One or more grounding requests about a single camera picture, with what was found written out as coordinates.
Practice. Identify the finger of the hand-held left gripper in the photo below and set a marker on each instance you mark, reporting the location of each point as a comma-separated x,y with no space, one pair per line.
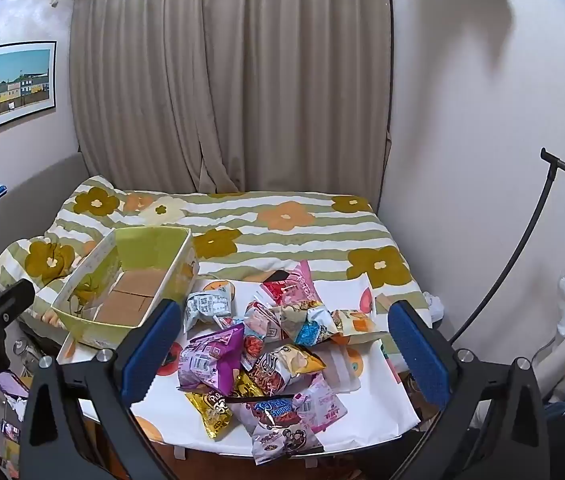
10,300

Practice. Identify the pink snack bag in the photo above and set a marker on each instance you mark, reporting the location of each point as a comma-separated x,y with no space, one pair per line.
297,280

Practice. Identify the beige curtain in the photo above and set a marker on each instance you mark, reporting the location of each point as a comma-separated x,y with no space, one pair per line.
237,85

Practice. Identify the white translucent packet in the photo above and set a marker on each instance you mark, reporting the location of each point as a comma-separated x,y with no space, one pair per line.
350,375

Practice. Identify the pile of snack packets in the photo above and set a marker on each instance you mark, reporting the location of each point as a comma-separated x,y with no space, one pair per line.
262,360

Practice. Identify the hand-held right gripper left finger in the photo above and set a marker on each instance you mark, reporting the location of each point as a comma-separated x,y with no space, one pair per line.
145,355

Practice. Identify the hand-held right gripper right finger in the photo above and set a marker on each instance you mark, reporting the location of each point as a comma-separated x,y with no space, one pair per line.
420,355

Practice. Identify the orange and cream snack bag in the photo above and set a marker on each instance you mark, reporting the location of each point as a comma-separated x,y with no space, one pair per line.
357,322

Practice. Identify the black curved lamp pole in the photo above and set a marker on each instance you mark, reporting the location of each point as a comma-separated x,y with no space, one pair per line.
548,155

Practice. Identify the framed house picture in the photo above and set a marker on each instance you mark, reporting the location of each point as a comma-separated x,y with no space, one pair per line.
12,87

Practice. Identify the brown cardboard piece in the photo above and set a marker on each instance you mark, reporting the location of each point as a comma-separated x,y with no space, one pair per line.
383,302

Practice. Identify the green cardboard box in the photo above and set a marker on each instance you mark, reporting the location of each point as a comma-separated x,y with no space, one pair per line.
162,245

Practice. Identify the green striped floral blanket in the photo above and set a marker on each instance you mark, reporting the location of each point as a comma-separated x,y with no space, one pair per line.
287,240

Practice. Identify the white fruit-print tablecloth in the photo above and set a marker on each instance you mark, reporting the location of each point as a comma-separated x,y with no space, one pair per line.
362,425

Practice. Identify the grey padded headboard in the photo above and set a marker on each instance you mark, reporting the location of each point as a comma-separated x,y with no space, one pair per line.
22,210

